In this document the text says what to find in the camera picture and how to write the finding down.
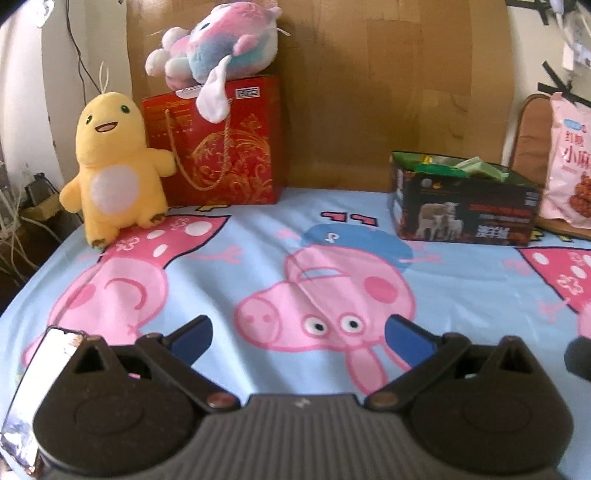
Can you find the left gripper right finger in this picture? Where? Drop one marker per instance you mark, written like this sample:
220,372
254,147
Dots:
429,357

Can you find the wooden headboard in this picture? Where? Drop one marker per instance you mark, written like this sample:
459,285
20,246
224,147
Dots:
361,79

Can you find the pink fried twist bag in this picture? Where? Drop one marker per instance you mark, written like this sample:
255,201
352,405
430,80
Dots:
566,193

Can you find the red gift bag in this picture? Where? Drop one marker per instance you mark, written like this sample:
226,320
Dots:
238,161

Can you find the yellow dinosaur plush toy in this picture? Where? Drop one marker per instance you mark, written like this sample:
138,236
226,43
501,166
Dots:
118,183

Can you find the pastel unicorn plush toy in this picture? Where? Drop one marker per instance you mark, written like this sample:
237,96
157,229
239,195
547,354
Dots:
236,40

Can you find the green soda biscuit packet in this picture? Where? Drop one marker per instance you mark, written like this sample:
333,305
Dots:
427,164

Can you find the light green wafer packet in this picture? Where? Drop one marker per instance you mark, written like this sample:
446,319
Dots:
475,167

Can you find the black sheep print box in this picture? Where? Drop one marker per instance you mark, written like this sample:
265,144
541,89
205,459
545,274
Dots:
427,207

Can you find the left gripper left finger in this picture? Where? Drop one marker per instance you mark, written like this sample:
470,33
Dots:
170,359

